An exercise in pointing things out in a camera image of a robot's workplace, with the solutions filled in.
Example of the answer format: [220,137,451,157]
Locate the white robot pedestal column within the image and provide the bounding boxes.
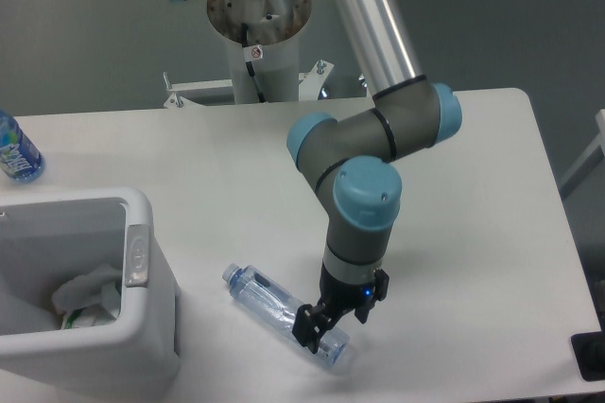
[207,0,312,82]

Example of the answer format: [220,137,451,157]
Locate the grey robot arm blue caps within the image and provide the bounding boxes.
[173,0,462,352]

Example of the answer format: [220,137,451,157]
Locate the trash inside the can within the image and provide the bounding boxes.
[60,304,120,330]

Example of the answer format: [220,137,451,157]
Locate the black cable on pedestal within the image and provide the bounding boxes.
[240,22,267,104]

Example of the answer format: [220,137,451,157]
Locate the white metal base frame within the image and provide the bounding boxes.
[162,58,374,109]

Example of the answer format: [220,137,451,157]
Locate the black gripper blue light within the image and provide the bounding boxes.
[292,265,389,354]

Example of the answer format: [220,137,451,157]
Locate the white plastic trash can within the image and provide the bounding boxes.
[1,187,181,391]

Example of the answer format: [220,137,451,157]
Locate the clear plastic bottle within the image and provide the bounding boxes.
[222,263,350,369]

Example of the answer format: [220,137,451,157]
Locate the blue labelled water bottle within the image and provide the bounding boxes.
[1,111,45,184]

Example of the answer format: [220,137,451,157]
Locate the white frame at right edge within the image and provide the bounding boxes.
[559,109,604,200]

